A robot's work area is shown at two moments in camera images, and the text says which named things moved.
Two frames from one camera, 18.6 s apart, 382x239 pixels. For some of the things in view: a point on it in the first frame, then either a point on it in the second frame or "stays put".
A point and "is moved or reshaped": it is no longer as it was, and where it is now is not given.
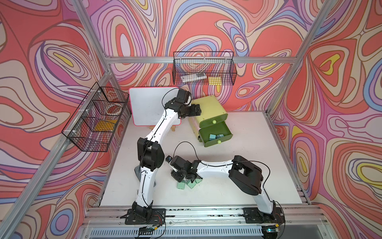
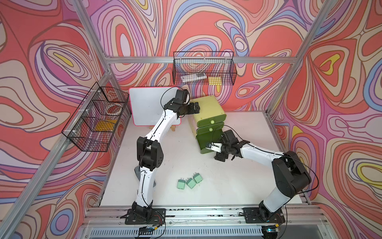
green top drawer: (212, 120) stays put
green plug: (191, 184) stays put
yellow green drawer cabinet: (209, 126) is moved or reshaped
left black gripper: (192, 112) stays put
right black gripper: (174, 175) → (221, 157)
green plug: (181, 185) stays put
